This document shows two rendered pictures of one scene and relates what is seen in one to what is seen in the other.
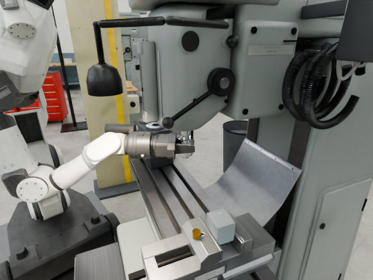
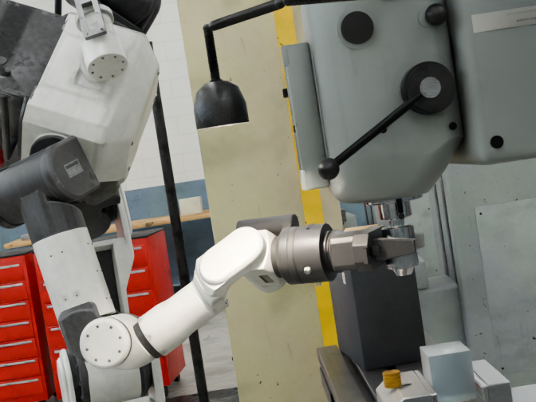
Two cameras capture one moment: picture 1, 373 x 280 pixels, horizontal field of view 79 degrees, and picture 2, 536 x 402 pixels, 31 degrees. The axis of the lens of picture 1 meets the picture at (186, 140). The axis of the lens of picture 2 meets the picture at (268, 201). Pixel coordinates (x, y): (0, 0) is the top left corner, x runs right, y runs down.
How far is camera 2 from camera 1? 81 cm
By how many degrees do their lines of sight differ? 29
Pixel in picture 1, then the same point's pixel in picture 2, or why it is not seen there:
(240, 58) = (460, 41)
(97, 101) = not seen: hidden behind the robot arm
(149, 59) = (300, 72)
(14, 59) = (92, 117)
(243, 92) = (482, 103)
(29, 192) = (100, 344)
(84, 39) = not seen: hidden behind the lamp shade
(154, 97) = (315, 139)
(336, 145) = not seen: outside the picture
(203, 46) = (385, 33)
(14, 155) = (80, 276)
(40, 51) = (129, 102)
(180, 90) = (352, 113)
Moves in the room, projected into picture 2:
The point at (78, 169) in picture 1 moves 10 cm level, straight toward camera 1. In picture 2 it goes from (185, 307) to (188, 317)
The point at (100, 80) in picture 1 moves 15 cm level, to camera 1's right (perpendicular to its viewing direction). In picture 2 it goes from (212, 102) to (319, 84)
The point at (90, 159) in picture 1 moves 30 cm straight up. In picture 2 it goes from (206, 281) to (175, 84)
